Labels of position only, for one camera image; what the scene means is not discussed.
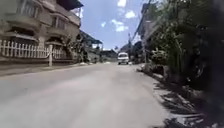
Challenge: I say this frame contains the raised concrete pavement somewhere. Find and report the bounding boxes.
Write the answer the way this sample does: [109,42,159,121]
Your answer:
[0,61,89,78]

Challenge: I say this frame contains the leafy shrub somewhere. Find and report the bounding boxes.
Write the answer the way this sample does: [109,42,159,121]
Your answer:
[61,33,90,64]

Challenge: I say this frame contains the roofed building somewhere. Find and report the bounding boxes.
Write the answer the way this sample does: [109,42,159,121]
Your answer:
[79,29,104,64]

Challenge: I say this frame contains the white van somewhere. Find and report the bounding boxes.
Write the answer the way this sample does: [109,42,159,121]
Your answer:
[117,52,130,66]

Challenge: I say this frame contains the row of green bushes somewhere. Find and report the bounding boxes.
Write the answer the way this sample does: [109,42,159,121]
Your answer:
[142,0,224,128]

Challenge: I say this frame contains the building with balconies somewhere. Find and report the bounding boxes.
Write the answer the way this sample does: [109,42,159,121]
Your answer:
[137,2,161,63]

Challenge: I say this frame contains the overhead wires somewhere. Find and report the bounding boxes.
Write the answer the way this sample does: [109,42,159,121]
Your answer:
[128,0,153,44]

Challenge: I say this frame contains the grey concrete road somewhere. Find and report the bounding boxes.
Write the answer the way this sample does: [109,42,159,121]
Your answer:
[0,61,214,128]

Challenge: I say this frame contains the beige multi-storey building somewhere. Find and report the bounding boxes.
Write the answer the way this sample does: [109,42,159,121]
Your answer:
[0,0,84,62]

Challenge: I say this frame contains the white picket fence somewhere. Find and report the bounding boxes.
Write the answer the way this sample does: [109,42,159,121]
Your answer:
[0,39,73,67]

